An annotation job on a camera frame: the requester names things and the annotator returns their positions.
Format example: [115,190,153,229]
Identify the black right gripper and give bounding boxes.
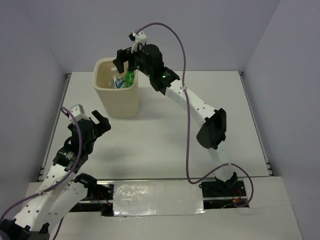
[112,43,152,78]

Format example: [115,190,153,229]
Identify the green plastic bottle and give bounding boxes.
[124,70,135,88]

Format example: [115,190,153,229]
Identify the white label clear bottle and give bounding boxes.
[108,66,126,89]

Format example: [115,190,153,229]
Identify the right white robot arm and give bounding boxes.
[113,44,235,196]

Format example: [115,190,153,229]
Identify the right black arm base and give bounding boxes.
[198,172,247,200]

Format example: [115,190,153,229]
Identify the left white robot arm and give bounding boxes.
[0,105,113,240]

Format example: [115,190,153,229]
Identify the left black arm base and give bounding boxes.
[70,173,114,217]

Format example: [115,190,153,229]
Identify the beige plastic bin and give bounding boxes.
[92,57,140,118]

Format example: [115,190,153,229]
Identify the silver reflective plate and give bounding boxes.
[113,180,205,217]

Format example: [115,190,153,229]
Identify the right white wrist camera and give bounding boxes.
[129,30,147,54]

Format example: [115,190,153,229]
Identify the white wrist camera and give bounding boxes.
[68,103,89,124]
[129,30,147,54]

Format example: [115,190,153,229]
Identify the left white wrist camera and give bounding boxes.
[68,103,89,124]

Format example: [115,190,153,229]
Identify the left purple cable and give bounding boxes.
[0,106,85,238]

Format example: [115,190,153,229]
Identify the purple cable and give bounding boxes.
[0,106,85,238]
[136,22,254,208]

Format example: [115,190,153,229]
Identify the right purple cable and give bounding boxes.
[136,22,254,208]

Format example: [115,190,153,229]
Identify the aluminium table edge rail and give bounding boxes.
[36,73,72,182]

